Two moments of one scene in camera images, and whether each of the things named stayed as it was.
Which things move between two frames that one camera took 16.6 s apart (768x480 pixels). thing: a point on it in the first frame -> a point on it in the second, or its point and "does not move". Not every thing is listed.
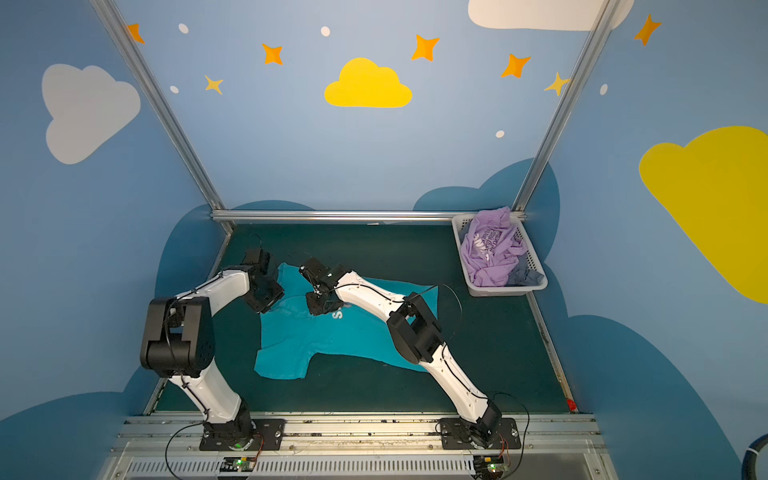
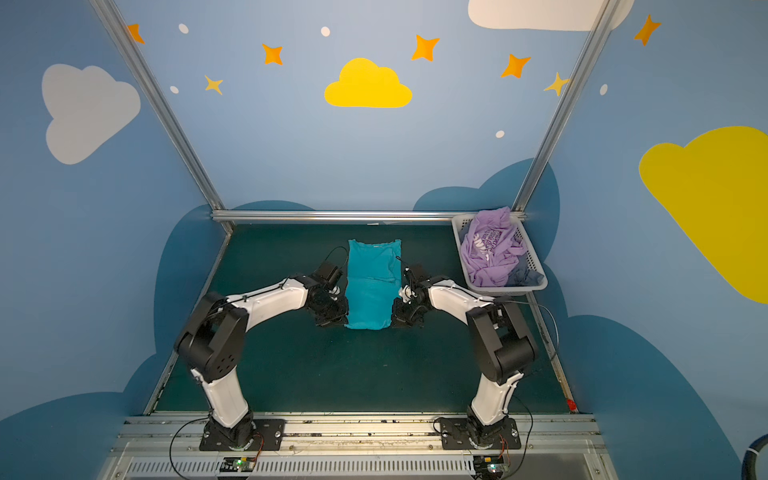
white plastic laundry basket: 458,223 does not move
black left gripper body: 264,294 -> 332,309
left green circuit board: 237,464 does not move
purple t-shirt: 491,247 does not move
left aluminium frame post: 161,96 does not move
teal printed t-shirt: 291,337 -> 373,281
